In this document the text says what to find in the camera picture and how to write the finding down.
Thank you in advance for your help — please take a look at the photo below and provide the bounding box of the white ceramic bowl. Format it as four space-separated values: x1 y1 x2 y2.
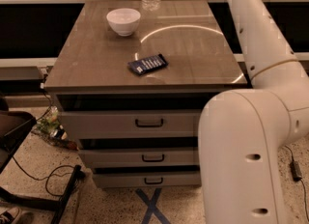
106 8 141 37

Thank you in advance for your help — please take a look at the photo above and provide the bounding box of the middle grey drawer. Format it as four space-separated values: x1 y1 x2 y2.
79 147 199 169

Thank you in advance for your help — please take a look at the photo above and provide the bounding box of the black power adapter with cable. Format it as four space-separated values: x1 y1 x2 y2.
285 146 309 223

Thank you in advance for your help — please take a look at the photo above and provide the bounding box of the dark blue snack packet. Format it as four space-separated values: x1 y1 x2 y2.
127 54 168 75

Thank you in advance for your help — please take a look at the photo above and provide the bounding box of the sneaker shoe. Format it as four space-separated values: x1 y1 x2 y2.
0 207 33 224

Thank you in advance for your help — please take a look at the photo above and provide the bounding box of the bottom grey drawer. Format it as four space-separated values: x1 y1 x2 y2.
93 171 201 188

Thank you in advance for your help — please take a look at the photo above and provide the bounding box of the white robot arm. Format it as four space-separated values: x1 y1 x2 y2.
198 0 309 224

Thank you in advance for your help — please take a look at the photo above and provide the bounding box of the grey drawer cabinet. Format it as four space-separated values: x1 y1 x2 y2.
45 1 247 175

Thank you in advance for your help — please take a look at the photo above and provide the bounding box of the grey drawer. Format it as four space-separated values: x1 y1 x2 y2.
93 171 201 188
79 147 199 169
60 110 201 140

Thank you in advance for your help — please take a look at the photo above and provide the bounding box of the top grey drawer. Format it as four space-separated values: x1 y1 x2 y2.
60 110 201 140

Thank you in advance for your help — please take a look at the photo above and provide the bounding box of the black chair frame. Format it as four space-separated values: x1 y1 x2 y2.
0 110 83 224

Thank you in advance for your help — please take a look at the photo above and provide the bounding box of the pile of bottles and cans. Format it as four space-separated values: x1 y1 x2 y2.
32 106 78 151

